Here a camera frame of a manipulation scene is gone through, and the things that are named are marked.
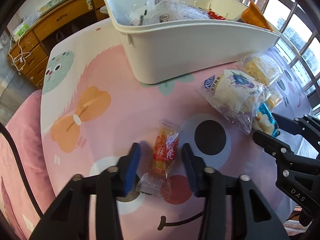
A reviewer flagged wooden desk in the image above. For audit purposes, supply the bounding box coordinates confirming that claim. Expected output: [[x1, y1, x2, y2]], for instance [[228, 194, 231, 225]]
[[8, 0, 108, 88]]

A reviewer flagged clear rice cracker packet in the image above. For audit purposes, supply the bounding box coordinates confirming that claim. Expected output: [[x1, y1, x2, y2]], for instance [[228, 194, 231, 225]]
[[236, 54, 284, 87]]

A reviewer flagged orange snack packet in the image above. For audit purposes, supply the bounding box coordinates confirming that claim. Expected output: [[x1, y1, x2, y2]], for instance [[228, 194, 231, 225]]
[[241, 1, 273, 31]]

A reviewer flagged red packet snack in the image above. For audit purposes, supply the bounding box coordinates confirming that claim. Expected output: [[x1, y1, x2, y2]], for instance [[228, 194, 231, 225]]
[[208, 10, 226, 20]]

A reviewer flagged metal window grille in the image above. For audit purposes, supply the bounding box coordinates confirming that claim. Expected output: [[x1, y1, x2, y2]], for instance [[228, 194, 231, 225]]
[[238, 0, 319, 117]]

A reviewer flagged blue snack packet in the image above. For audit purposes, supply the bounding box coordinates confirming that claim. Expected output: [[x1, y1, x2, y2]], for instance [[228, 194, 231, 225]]
[[252, 103, 280, 138]]

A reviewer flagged large clear label packet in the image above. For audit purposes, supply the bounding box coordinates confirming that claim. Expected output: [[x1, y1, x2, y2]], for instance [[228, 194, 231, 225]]
[[142, 0, 210, 25]]

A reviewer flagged small red orange twist snack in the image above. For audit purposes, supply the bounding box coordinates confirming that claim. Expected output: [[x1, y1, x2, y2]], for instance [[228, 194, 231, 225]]
[[136, 121, 180, 200]]

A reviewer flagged blueberry bread packet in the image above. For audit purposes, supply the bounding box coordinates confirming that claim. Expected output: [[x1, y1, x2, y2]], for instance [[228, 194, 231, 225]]
[[197, 69, 270, 134]]

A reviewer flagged white plastic bin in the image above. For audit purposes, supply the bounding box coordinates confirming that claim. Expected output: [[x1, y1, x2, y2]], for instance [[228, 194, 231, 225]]
[[104, 0, 280, 84]]

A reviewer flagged white label snack packet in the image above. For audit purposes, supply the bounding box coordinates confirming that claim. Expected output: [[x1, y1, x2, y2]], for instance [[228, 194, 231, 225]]
[[126, 4, 150, 26]]

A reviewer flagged black cable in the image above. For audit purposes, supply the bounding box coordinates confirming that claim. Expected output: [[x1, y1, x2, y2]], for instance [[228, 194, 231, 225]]
[[0, 122, 45, 218]]

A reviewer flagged cartoon monster table cloth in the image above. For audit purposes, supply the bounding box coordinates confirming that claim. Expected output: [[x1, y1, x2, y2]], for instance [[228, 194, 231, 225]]
[[40, 17, 320, 240]]

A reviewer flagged white charger cable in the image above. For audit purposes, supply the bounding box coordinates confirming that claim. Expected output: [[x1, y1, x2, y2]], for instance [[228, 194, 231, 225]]
[[7, 36, 32, 74]]

